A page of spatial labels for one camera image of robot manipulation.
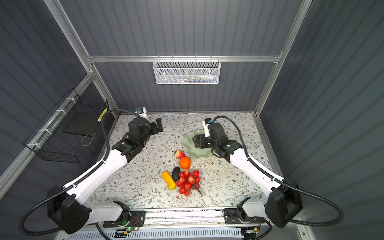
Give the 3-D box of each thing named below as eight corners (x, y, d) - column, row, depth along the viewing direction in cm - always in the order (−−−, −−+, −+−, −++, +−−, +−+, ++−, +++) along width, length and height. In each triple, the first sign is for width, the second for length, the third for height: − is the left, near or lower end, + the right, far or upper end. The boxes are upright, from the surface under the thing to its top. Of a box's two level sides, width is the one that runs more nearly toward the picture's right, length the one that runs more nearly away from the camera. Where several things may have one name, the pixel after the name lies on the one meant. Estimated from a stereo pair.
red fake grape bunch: (176, 196, 82) (175, 191, 76) (178, 175, 89) (176, 170, 83) (201, 196, 82) (202, 191, 76) (201, 175, 89) (201, 170, 83)
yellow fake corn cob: (170, 191, 84) (169, 189, 81) (162, 176, 90) (160, 173, 86) (177, 187, 86) (177, 184, 82) (168, 172, 91) (167, 169, 88)
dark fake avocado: (172, 182, 87) (171, 179, 83) (173, 168, 93) (172, 165, 89) (179, 182, 87) (178, 179, 83) (180, 168, 93) (179, 165, 89)
